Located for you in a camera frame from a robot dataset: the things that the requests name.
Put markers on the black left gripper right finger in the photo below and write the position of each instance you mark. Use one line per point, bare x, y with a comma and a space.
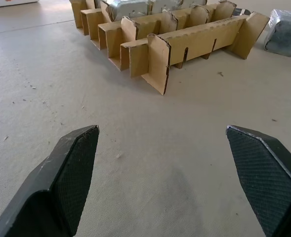
266, 177

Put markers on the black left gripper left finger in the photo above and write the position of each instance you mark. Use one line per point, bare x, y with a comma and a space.
61, 187

